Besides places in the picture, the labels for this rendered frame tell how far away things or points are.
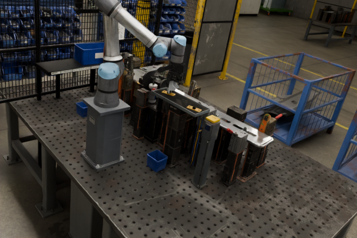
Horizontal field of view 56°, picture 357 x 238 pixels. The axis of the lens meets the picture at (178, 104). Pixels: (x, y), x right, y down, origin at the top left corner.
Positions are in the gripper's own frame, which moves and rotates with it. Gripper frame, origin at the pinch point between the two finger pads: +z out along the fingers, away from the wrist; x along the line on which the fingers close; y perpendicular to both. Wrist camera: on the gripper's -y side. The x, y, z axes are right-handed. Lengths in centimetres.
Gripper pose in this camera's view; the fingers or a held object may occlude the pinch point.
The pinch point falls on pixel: (168, 91)
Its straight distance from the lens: 209.2
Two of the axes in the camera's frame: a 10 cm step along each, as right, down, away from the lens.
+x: 4.2, -3.2, 8.5
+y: 8.9, 3.0, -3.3
